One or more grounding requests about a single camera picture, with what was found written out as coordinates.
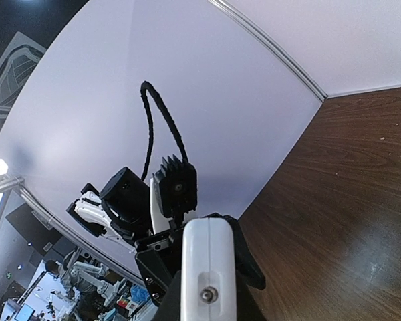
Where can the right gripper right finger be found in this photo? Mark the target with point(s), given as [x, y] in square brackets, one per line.
[248, 274]

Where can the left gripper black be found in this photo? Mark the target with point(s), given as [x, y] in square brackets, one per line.
[158, 258]

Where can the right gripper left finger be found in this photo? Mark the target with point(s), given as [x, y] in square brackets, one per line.
[169, 309]

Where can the white remote control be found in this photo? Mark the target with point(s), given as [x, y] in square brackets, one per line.
[208, 279]

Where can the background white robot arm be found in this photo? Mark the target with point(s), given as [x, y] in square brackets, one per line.
[88, 279]

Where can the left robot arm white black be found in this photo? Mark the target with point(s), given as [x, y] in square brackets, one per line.
[126, 211]

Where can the left aluminium frame post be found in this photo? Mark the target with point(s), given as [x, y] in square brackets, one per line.
[272, 46]

